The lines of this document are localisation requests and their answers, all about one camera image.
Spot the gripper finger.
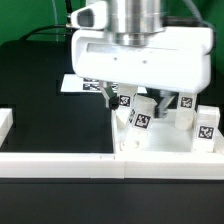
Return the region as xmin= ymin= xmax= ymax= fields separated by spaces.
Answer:
xmin=99 ymin=81 xmax=119 ymax=110
xmin=154 ymin=90 xmax=175 ymax=118

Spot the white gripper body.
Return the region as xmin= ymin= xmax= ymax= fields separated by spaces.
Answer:
xmin=71 ymin=1 xmax=214 ymax=93

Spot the white square table top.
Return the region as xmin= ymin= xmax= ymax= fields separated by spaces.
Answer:
xmin=112 ymin=109 xmax=224 ymax=154

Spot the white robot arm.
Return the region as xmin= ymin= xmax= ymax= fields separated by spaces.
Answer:
xmin=71 ymin=0 xmax=215 ymax=118

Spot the white fiducial marker sheet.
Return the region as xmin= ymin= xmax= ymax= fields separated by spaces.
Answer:
xmin=60 ymin=73 xmax=148 ymax=95

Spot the white U-shaped obstacle fence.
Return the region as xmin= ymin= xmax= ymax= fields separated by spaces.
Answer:
xmin=0 ymin=108 xmax=224 ymax=181

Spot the black cable bundle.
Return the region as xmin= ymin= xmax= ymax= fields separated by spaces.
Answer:
xmin=19 ymin=0 xmax=80 ymax=43

